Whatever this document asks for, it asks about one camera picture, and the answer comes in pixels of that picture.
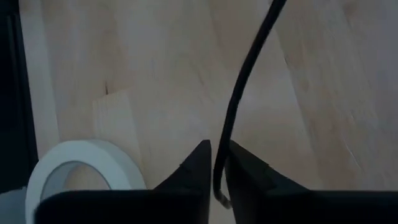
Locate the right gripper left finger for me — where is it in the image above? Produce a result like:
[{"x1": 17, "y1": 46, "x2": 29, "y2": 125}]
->
[{"x1": 149, "y1": 139, "x2": 213, "y2": 224}]

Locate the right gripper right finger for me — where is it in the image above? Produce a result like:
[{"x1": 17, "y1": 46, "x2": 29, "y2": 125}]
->
[{"x1": 224, "y1": 139, "x2": 313, "y2": 224}]

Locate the dark cord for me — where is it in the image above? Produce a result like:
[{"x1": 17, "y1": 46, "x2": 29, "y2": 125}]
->
[{"x1": 212, "y1": 0, "x2": 287, "y2": 210}]

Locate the white masking tape roll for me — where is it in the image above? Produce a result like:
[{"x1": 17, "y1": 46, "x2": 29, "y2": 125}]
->
[{"x1": 24, "y1": 139, "x2": 147, "y2": 224}]

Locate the black aluminium table frame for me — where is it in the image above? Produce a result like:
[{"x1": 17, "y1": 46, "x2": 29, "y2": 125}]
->
[{"x1": 0, "y1": 0, "x2": 39, "y2": 194}]

